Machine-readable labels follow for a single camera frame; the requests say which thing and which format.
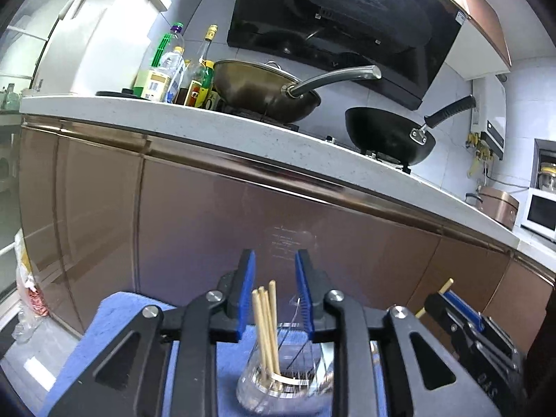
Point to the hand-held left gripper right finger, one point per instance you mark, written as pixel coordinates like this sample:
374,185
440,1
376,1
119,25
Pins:
304,299

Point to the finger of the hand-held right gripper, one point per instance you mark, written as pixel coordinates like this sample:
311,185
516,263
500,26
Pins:
443,312
464,308

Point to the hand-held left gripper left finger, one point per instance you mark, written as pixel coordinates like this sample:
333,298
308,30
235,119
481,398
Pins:
246,295

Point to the wooden chopstick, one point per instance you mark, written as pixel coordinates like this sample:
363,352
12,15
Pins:
274,312
264,312
446,286
258,321
268,312

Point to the clear glass beaker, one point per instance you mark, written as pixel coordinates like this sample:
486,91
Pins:
260,395

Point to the brown base cabinet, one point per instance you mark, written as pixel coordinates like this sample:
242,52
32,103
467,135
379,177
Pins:
195,226

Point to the white microwave oven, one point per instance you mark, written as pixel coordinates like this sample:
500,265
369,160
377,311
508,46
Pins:
538,213

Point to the blue towel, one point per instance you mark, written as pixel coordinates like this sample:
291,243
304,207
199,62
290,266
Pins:
117,308

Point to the glass jar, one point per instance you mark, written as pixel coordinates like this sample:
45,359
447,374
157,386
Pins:
546,178

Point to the yellow gas valve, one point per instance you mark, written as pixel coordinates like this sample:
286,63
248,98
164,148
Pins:
475,141

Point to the black frying pan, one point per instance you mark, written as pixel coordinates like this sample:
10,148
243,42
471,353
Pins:
378,132

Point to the white water heater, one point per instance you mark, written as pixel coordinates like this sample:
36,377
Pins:
495,108

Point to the dark sauce bottle red label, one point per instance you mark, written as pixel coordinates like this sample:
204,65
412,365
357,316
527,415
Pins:
184,93

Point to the white stone kitchen counter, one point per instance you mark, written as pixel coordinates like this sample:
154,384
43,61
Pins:
130,115

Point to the green sauce bottle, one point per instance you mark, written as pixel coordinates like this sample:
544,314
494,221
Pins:
210,83

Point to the plastic bag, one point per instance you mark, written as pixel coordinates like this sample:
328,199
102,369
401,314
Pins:
26,269

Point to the black flat plate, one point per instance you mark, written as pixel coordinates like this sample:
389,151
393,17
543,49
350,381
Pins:
115,93

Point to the clear plastic bottle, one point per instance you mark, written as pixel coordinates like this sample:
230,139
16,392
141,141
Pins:
174,63

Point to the tall glass bottle yellow cap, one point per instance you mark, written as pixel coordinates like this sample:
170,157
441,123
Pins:
208,45

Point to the black range hood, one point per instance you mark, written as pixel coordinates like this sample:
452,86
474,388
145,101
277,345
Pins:
347,30

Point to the brown upper cabinet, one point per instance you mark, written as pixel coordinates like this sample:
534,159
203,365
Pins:
491,17

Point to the white refrigerator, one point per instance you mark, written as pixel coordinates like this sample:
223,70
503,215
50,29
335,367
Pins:
95,39

